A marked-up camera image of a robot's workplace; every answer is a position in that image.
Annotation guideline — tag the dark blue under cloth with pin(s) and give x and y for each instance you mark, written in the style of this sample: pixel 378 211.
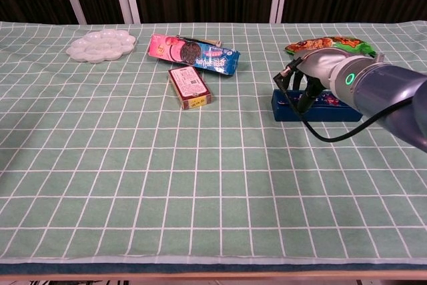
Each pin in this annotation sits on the dark blue under cloth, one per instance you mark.
pixel 213 268

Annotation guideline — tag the pink blue cookie box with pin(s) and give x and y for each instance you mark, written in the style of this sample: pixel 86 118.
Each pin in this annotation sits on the pink blue cookie box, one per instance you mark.
pixel 200 58

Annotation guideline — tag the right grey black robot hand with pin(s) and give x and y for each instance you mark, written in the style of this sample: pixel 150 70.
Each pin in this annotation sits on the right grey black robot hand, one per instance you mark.
pixel 320 64

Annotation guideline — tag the green white checked tablecloth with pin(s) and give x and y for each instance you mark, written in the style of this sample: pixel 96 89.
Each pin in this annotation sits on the green white checked tablecloth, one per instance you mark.
pixel 213 181

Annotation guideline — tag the white flower paint palette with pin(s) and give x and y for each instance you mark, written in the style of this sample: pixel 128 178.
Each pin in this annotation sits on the white flower paint palette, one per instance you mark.
pixel 100 46

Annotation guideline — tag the dark blue glasses case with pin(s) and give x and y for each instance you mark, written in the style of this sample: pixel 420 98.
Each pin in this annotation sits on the dark blue glasses case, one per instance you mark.
pixel 287 113

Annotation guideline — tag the green orange snack bag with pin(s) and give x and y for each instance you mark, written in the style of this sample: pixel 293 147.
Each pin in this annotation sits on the green orange snack bag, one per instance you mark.
pixel 350 43

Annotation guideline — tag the small red yellow box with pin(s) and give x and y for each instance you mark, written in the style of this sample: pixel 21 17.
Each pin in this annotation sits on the small red yellow box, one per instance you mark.
pixel 190 86

